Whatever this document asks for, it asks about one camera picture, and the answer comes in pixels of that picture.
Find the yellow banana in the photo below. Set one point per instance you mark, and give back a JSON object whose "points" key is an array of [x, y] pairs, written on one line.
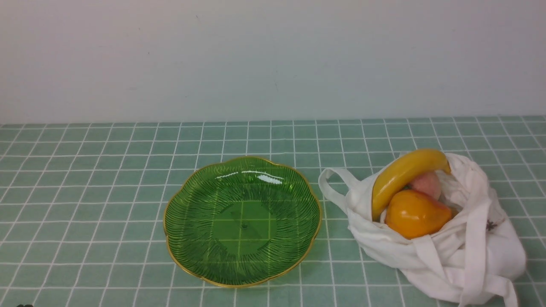
{"points": [[402, 171]]}

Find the orange pear-shaped fruit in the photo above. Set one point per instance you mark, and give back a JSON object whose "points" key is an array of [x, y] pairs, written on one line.
{"points": [[414, 214]]}

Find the white cloth bag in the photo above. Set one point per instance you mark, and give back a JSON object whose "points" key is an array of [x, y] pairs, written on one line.
{"points": [[475, 256]]}

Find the green glass plate gold rim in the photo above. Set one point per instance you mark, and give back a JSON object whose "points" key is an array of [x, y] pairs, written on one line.
{"points": [[242, 222]]}

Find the pink peach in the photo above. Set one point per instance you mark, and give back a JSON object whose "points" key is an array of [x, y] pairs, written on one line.
{"points": [[427, 183]]}

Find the green checkered tablecloth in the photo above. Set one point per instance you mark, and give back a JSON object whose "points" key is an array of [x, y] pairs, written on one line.
{"points": [[82, 207]]}

